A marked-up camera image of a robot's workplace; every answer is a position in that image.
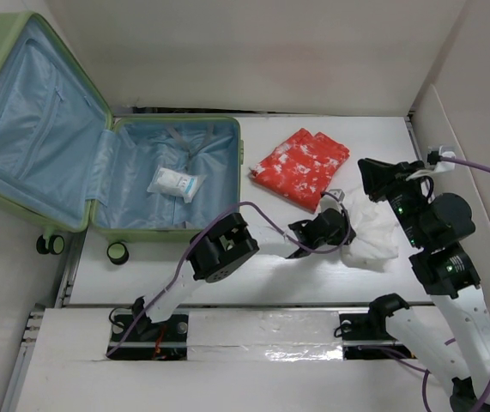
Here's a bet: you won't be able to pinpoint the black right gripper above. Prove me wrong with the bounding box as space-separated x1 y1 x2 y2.
355 156 426 246

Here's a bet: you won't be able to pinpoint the white cloth garment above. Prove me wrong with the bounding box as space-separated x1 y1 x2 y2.
341 186 399 270

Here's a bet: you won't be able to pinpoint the orange white tie-dye shorts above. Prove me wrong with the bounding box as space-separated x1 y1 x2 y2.
250 128 350 213

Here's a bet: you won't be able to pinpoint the white cotton pads packet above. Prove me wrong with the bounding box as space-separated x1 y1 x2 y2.
147 167 206 203

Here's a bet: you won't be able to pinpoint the green hard-shell suitcase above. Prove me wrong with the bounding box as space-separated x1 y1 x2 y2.
0 12 243 254

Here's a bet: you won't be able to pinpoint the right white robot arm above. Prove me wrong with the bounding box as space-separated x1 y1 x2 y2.
358 152 490 411

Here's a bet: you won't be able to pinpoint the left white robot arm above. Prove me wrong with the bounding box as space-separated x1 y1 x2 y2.
130 207 355 342

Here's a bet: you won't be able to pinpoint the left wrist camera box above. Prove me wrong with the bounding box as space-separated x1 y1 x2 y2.
328 189 345 202

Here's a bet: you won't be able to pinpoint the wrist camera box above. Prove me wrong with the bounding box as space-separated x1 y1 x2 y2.
426 146 456 173
328 189 345 202

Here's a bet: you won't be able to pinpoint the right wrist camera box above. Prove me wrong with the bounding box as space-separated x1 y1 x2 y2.
426 146 456 173

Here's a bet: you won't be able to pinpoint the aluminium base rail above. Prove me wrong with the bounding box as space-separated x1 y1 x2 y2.
3 304 424 411

